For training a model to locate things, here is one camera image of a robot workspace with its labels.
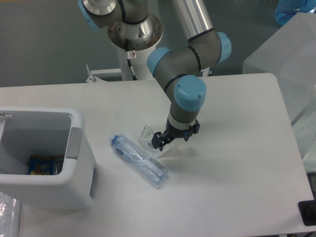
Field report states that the blue yellow snack packet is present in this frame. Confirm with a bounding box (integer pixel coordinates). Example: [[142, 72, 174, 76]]
[[28, 155, 64, 175]]

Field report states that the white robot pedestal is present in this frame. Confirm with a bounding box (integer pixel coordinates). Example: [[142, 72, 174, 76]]
[[117, 43, 158, 81]]

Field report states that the blue plastic bag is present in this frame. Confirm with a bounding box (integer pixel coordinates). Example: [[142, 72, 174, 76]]
[[275, 0, 316, 26]]

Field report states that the clear plastic wrapper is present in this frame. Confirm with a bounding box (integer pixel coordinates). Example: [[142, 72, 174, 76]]
[[135, 123, 181, 159]]

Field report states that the crushed clear plastic bottle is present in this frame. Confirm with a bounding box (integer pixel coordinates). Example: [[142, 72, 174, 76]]
[[108, 134, 168, 189]]

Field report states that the translucent plastic box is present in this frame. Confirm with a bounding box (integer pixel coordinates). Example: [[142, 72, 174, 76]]
[[242, 13, 316, 173]]

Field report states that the white trash can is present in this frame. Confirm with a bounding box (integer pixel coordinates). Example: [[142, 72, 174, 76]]
[[0, 106, 97, 209]]

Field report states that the white metal base frame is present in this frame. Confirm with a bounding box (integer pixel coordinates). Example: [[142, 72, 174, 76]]
[[86, 64, 213, 84]]

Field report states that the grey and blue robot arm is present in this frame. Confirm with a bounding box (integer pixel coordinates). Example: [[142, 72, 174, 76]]
[[78, 0, 232, 150]]

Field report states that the clear plastic sheet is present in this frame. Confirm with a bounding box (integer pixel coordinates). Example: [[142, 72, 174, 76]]
[[0, 193, 21, 237]]

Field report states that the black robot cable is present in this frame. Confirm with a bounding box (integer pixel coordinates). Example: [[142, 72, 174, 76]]
[[124, 39, 138, 81]]

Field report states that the black device at table edge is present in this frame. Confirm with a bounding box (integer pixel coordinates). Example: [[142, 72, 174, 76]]
[[298, 200, 316, 226]]

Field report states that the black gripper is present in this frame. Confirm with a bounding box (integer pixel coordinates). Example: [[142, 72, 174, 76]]
[[151, 118, 200, 151]]

